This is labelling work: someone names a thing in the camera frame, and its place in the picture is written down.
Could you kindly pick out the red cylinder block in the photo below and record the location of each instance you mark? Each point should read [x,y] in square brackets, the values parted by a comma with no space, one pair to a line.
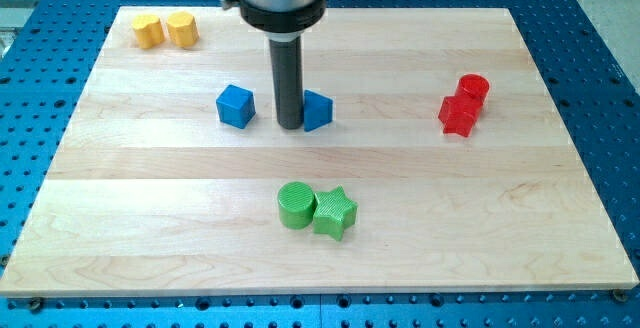
[473,86]

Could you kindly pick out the green star block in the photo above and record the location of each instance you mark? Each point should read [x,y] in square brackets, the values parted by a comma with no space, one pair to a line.
[335,212]

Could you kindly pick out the blue triangle block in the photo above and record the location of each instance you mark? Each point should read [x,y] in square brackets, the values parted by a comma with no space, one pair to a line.
[317,110]

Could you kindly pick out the yellow hexagon block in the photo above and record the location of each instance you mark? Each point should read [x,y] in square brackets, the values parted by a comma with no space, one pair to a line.
[182,29]

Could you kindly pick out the wooden board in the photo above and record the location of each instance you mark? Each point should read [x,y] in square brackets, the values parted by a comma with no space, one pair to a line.
[446,167]

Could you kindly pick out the yellow heart block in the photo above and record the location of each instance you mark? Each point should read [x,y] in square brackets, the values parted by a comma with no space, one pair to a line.
[148,30]

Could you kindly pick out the green cylinder block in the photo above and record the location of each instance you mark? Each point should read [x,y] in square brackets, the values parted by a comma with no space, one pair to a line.
[296,201]

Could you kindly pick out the blue cube block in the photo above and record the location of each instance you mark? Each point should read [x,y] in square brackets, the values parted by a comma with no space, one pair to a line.
[236,106]

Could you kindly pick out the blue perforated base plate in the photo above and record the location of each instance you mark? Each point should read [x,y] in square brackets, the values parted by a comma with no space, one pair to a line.
[44,71]

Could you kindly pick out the red star block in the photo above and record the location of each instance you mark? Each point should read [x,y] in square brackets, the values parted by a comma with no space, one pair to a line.
[459,114]

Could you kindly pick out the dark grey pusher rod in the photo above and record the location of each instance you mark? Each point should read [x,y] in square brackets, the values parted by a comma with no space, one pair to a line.
[286,63]

